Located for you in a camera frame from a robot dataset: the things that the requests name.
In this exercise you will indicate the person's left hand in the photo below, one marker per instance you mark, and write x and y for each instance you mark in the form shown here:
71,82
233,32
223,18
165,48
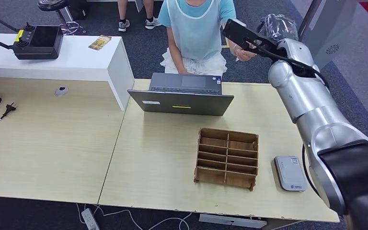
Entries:
244,54

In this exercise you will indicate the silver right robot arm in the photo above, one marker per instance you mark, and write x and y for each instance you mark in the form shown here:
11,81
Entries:
323,120

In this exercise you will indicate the wooden slotted card organizer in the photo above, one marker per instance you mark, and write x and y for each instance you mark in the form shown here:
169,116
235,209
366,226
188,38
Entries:
227,158

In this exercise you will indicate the standing person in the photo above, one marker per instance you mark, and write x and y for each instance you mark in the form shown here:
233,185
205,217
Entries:
123,23

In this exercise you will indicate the grey card reader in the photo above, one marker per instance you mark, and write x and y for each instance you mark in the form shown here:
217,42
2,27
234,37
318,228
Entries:
290,174

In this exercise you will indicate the autumn hotel card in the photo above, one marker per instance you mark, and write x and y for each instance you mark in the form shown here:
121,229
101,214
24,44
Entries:
100,42

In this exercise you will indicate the grey laptop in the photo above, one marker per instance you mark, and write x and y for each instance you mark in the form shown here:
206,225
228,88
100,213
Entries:
180,103

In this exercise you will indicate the grey kiosk stand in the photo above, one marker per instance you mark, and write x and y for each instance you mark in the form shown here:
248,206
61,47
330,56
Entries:
333,31

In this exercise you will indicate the white furniture panel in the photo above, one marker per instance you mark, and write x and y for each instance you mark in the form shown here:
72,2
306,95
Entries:
139,4

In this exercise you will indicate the grey under-desk bar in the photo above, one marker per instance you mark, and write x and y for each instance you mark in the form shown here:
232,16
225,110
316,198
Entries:
231,221

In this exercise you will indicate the black case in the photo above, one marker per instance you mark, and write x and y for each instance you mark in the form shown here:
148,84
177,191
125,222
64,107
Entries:
79,8

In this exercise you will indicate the white raised counter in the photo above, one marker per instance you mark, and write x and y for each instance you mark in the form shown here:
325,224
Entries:
73,63

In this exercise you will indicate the black round stool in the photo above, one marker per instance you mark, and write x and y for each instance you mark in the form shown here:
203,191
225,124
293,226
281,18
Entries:
53,4

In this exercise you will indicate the black remote controller with antennas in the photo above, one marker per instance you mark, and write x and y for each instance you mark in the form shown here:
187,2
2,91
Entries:
39,43

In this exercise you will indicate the white power strip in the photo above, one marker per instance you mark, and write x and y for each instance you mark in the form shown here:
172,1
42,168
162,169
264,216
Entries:
90,219

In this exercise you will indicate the tan chair frame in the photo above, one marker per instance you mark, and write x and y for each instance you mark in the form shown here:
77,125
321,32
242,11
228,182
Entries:
225,46

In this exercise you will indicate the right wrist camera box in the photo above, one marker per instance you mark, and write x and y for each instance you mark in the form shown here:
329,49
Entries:
239,33

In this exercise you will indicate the chrome stanchion post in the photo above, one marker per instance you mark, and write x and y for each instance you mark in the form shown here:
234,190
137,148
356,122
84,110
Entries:
306,14

